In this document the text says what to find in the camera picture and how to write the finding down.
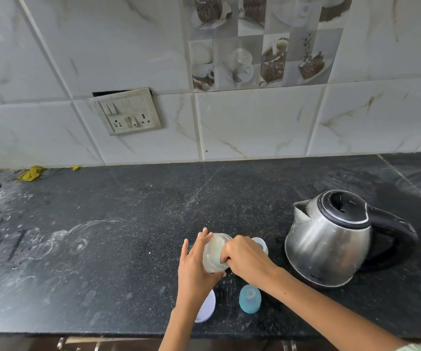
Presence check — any person's right hand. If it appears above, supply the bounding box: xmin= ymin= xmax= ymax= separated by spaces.
xmin=220 ymin=235 xmax=280 ymax=290

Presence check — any person's left hand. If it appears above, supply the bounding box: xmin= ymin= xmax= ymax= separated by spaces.
xmin=177 ymin=227 xmax=226 ymax=308

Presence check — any clear baby bottle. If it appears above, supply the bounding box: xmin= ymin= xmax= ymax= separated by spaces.
xmin=202 ymin=233 xmax=233 ymax=273

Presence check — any person's right forearm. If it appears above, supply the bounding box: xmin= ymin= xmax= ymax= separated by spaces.
xmin=265 ymin=267 xmax=409 ymax=351

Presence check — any person's left forearm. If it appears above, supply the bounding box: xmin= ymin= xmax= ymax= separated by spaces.
xmin=158 ymin=290 xmax=215 ymax=351

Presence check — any blue bottle cap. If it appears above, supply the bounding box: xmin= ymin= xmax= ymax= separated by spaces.
xmin=239 ymin=284 xmax=262 ymax=314

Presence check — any white round lid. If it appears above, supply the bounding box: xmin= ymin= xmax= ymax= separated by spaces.
xmin=195 ymin=289 xmax=216 ymax=323

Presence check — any stainless steel electric kettle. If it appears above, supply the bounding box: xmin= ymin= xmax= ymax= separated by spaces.
xmin=285 ymin=189 xmax=419 ymax=289

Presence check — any yellow cloth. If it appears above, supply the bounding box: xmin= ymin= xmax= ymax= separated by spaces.
xmin=17 ymin=165 xmax=44 ymax=182

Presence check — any clear bottle nipple ring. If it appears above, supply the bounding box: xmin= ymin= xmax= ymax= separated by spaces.
xmin=252 ymin=237 xmax=269 ymax=255

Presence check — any white wall switchboard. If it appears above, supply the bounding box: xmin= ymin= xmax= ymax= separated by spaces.
xmin=89 ymin=88 xmax=163 ymax=137

